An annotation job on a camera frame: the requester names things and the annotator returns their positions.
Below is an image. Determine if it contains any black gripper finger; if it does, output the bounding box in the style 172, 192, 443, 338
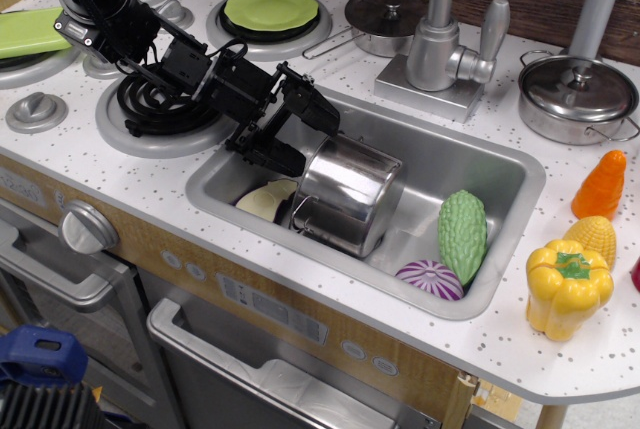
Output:
244, 140, 306, 177
283, 86, 341, 137

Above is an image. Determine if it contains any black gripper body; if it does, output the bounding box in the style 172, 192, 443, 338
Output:
202, 51, 315, 158

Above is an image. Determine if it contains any stainless steel pot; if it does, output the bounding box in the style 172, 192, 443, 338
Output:
289, 134, 405, 259

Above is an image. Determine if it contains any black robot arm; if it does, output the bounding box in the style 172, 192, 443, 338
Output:
54, 0, 340, 177

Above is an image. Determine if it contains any grey toy sink basin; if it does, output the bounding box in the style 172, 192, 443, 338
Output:
186, 90, 545, 320

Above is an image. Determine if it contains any lidded steel pot on counter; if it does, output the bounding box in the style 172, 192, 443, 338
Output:
518, 50, 639, 146

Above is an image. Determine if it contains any halved toy eggplant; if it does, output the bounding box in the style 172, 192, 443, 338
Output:
235, 179, 298, 222

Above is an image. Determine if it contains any back right burner under plate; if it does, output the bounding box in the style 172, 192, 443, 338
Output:
205, 0, 332, 62

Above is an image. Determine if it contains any green toy plate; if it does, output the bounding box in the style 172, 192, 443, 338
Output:
223, 0, 319, 32

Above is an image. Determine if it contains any silver stove knob centre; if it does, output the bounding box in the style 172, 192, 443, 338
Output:
156, 0, 194, 30

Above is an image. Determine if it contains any silver stove knob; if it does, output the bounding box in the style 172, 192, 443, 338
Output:
82, 55, 122, 80
5, 92, 68, 134
156, 0, 194, 30

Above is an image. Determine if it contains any front black coil burner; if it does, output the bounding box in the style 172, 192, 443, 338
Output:
96, 76, 237, 159

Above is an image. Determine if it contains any lidded steel saucepan behind faucet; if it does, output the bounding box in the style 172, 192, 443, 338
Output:
301, 0, 431, 60

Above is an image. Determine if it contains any silver toy faucet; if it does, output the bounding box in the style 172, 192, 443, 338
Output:
374, 0, 510, 123

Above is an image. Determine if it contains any silver stove knob left middle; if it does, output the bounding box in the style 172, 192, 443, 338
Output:
82, 55, 122, 80

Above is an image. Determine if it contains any green toy bitter melon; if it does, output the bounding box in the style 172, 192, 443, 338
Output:
437, 190, 487, 287

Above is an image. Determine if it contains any silver stove knob front left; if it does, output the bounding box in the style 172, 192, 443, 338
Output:
5, 92, 68, 134

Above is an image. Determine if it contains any purple toy onion half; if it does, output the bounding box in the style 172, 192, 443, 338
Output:
395, 260, 464, 301

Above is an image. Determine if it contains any green rectangular lid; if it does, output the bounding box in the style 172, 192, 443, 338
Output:
0, 6, 71, 59

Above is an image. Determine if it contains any silver oven dial knob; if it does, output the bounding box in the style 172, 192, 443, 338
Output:
58, 200, 119, 255

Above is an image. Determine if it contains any grey dishwasher door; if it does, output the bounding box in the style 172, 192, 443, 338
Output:
147, 298, 441, 428

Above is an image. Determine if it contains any orange toy carrot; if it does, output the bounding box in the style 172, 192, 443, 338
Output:
571, 150, 627, 221

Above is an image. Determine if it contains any yellow toy bell pepper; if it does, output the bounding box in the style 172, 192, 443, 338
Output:
526, 239, 614, 341

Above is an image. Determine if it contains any yellow toy corn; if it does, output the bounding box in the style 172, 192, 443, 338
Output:
564, 216, 617, 269

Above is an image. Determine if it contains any blue clamp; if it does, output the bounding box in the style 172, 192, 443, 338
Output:
1, 325, 89, 387

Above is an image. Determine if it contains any grey support pole right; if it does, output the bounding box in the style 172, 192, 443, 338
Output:
567, 0, 616, 59

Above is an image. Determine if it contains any red toy at edge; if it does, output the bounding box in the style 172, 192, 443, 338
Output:
630, 259, 640, 291

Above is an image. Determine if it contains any far left burner ring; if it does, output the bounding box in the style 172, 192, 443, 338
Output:
0, 43, 81, 91

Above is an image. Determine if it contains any grey oven door handle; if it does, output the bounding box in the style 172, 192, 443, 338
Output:
1, 221, 140, 314

